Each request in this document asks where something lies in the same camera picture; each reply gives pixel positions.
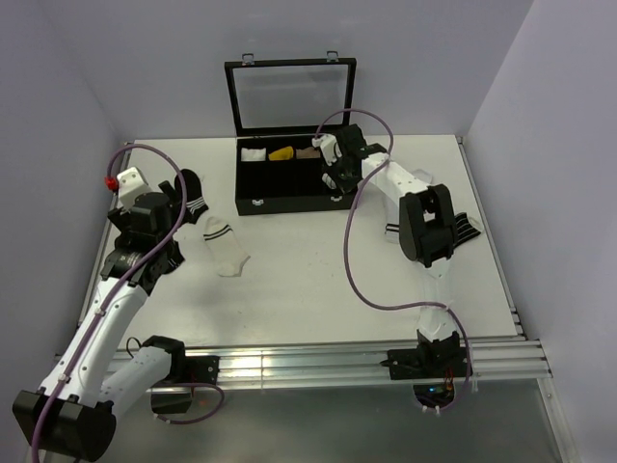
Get white sock with black lines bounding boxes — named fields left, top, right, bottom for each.
left=322, top=173, right=337, bottom=190

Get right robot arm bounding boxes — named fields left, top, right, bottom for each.
left=312, top=124, right=472, bottom=382

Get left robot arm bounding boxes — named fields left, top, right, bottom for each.
left=13, top=182, right=188, bottom=462

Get black sock with white stripes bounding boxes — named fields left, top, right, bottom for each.
left=181, top=169, right=209, bottom=225

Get tan rolled sock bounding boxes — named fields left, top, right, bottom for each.
left=295, top=147, right=321, bottom=159

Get black white horizontal striped sock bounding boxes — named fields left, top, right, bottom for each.
left=164, top=240, right=185, bottom=275

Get yellow rolled sock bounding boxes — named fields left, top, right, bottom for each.
left=268, top=146, right=295, bottom=162

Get long white sock striped cuff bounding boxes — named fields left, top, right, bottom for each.
left=383, top=169, right=434, bottom=245

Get cream sock with black stripes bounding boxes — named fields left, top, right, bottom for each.
left=203, top=216, right=250, bottom=278

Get white rolled sock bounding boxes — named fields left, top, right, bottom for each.
left=240, top=148, right=267, bottom=162

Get black storage box with lid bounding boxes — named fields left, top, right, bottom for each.
left=224, top=51, right=357, bottom=216

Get black sock white vertical stripes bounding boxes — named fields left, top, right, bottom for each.
left=455, top=212, right=483, bottom=246

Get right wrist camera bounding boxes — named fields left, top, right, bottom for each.
left=311, top=134, right=342, bottom=166

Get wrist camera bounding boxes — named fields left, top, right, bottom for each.
left=105, top=167, right=151, bottom=209
left=311, top=134, right=342, bottom=166

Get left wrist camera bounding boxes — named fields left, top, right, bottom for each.
left=105, top=167, right=151, bottom=209

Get aluminium frame rail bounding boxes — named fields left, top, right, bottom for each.
left=52, top=337, right=553, bottom=392

